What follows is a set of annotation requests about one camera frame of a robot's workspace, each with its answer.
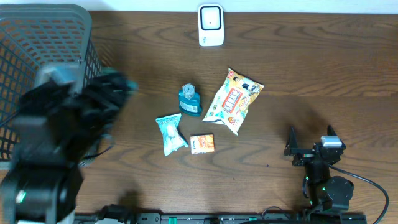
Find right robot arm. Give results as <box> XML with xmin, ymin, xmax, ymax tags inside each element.
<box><xmin>284</xmin><ymin>125</ymin><xmax>354</xmax><ymax>214</ymax></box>

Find grey plastic mesh basket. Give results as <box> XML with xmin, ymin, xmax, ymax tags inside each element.
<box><xmin>1</xmin><ymin>4</ymin><xmax>102</xmax><ymax>170</ymax></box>

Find teal mouthwash bottle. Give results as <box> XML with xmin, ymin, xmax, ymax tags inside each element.
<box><xmin>178</xmin><ymin>83</ymin><xmax>203</xmax><ymax>116</ymax></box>

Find yellow snack bag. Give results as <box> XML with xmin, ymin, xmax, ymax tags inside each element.
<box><xmin>202</xmin><ymin>68</ymin><xmax>264</xmax><ymax>135</ymax></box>

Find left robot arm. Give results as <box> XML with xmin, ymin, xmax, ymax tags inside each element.
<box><xmin>1</xmin><ymin>65</ymin><xmax>138</xmax><ymax>223</ymax></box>

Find small dark green box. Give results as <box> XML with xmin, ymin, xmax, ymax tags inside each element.
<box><xmin>103</xmin><ymin>67</ymin><xmax>139</xmax><ymax>94</ymax></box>

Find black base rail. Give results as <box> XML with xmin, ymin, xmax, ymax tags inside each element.
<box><xmin>73</xmin><ymin>205</ymin><xmax>367</xmax><ymax>224</ymax></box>

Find light teal candy packet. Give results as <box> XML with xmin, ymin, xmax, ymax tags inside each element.
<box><xmin>155</xmin><ymin>113</ymin><xmax>188</xmax><ymax>156</ymax></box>

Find white barcode scanner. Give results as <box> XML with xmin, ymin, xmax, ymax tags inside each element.
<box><xmin>197</xmin><ymin>4</ymin><xmax>224</xmax><ymax>47</ymax></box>

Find small orange box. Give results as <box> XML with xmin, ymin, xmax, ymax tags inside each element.
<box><xmin>190</xmin><ymin>134</ymin><xmax>215</xmax><ymax>154</ymax></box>

